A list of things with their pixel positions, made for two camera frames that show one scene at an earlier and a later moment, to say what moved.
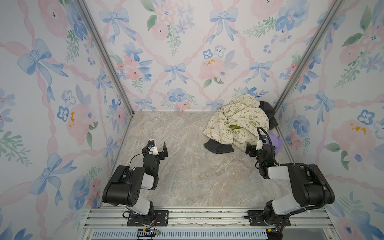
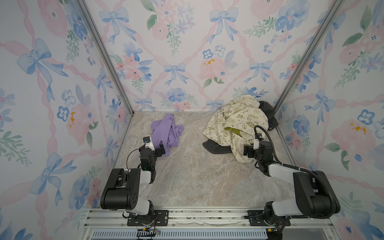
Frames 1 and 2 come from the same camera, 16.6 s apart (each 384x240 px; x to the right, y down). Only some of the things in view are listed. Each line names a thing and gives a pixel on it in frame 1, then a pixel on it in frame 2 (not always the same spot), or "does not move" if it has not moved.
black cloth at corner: x=270 y=112 does not move
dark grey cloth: x=217 y=147 does not move
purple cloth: x=276 y=141 → x=166 y=132
